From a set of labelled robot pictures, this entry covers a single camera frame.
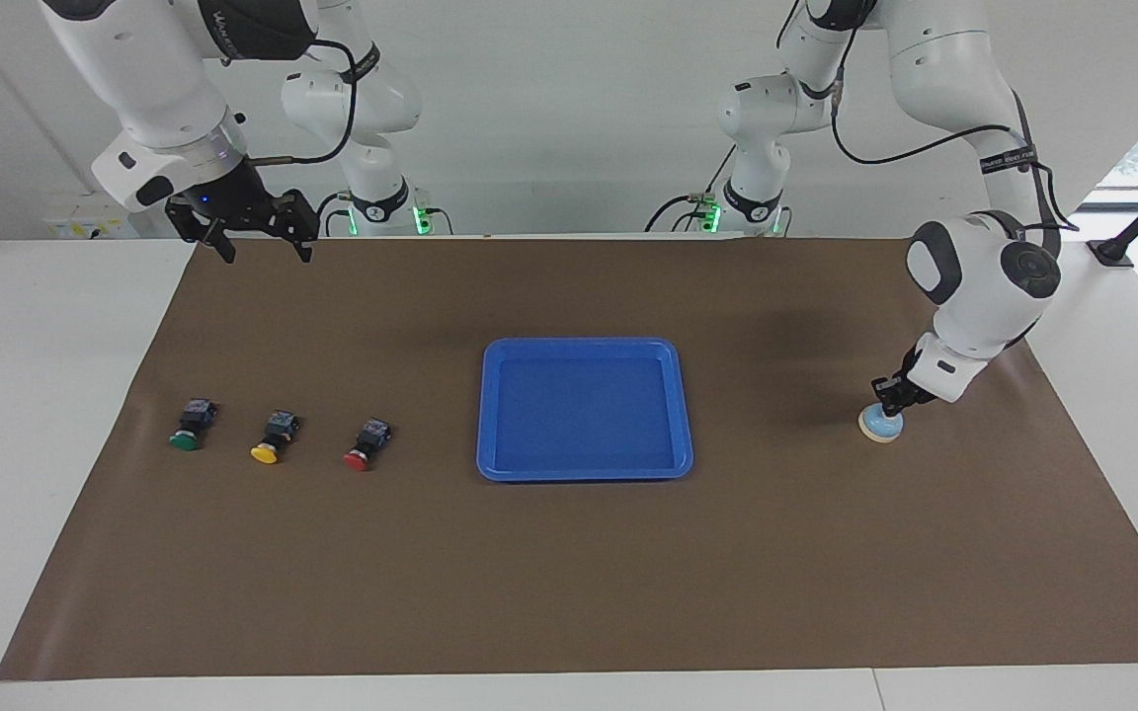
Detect light blue desk bell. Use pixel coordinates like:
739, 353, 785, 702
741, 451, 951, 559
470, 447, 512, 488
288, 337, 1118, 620
857, 407, 905, 443

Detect green push button switch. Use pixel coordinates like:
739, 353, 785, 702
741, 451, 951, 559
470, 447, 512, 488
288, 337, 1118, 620
169, 398, 220, 453

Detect yellow push button switch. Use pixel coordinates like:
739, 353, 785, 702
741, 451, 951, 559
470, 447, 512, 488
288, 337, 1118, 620
250, 410, 301, 466

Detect red push button switch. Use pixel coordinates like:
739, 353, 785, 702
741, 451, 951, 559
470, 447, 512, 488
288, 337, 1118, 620
343, 419, 393, 473

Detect blue plastic tray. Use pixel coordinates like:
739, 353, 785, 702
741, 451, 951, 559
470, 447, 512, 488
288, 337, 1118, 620
476, 337, 695, 483

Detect brown table mat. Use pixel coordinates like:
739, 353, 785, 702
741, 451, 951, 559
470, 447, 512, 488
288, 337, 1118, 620
0, 237, 1138, 682

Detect black right base cable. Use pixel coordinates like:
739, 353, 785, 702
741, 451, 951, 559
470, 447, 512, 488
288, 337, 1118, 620
312, 190, 353, 238

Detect black base cable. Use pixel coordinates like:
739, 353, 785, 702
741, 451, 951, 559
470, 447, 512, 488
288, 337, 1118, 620
312, 190, 353, 238
644, 148, 740, 234

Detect white wall socket box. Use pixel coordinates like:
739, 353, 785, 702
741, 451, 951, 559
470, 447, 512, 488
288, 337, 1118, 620
43, 202, 175, 241

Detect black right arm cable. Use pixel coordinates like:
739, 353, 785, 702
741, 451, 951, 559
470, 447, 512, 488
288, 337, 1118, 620
218, 38, 361, 167

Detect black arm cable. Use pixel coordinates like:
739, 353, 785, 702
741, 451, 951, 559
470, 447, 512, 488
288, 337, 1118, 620
776, 0, 1082, 234
218, 38, 361, 167

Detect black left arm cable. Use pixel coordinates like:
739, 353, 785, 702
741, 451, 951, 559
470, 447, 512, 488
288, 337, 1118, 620
776, 0, 1082, 234

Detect black left base cable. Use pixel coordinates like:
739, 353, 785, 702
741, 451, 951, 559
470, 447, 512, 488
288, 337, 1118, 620
644, 148, 740, 234

